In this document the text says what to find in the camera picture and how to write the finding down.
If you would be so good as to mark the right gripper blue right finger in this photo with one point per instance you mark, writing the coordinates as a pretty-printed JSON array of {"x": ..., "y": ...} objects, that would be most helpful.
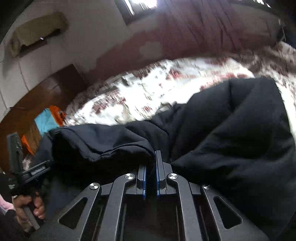
[{"x": 201, "y": 213}]

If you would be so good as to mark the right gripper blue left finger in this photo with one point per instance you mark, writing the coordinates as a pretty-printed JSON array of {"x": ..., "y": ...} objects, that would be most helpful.
[{"x": 97, "y": 213}]

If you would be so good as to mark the large black padded coat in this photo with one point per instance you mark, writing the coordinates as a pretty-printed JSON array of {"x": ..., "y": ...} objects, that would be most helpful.
[{"x": 234, "y": 137}]

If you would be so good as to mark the person's left hand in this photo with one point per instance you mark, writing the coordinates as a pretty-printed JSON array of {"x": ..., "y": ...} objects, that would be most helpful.
[{"x": 27, "y": 206}]

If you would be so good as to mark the orange brown blue pillow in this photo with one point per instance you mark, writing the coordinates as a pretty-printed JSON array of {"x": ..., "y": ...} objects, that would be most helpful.
[{"x": 49, "y": 119}]

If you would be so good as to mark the wooden bed headboard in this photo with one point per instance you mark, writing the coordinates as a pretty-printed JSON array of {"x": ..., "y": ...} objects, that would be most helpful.
[{"x": 58, "y": 89}]

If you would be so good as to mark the floral white red bedspread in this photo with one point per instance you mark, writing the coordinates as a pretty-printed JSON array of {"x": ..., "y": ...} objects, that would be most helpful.
[{"x": 140, "y": 95}]

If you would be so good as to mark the pink mauve curtain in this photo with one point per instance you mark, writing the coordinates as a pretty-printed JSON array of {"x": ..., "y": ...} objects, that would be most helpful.
[{"x": 191, "y": 27}]

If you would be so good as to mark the wall air conditioner cloth cover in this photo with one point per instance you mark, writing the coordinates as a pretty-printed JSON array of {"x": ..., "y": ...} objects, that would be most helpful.
[{"x": 35, "y": 30}]

